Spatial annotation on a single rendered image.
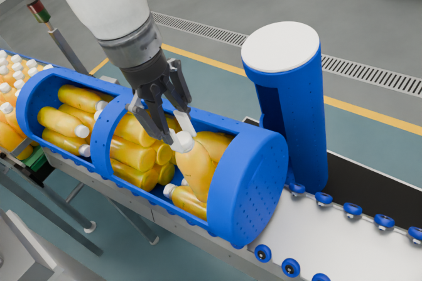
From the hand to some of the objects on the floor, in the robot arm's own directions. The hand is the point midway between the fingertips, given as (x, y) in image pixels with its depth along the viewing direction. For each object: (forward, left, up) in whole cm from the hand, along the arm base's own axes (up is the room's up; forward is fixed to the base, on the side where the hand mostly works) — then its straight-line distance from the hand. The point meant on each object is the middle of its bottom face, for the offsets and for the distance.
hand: (179, 132), depth 71 cm
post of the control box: (-41, +107, -127) cm, 171 cm away
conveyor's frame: (-23, +176, -123) cm, 216 cm away
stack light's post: (+20, +134, -126) cm, 185 cm away
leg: (-15, +83, -129) cm, 154 cm away
